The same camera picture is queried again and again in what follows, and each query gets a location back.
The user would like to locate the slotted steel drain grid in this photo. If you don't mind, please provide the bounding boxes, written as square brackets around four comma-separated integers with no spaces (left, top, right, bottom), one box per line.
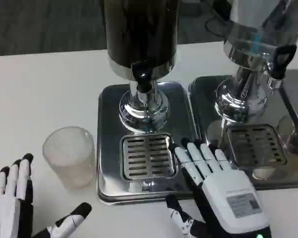
[120,133,178,181]
[225,123,288,168]

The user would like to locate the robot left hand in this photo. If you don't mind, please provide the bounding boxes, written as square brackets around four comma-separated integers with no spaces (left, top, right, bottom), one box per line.
[0,153,93,238]

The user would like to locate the clear ribbed glass cup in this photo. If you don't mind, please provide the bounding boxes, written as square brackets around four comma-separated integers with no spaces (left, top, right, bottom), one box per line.
[42,126,96,191]

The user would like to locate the steel drip tray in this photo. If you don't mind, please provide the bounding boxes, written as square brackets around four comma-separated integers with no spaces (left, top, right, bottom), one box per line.
[96,80,202,207]
[188,75,298,191]

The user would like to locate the shiny steel drink dispenser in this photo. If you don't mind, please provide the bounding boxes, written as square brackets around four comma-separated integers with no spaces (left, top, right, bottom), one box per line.
[214,0,298,122]

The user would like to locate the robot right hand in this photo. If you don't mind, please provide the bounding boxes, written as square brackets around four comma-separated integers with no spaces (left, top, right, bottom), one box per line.
[164,138,273,238]

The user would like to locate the dark drink dispenser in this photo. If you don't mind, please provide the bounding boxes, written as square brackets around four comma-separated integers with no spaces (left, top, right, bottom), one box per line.
[100,0,179,135]

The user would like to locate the black tap lever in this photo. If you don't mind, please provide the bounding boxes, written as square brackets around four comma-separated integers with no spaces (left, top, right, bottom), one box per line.
[131,61,160,94]
[266,44,298,80]

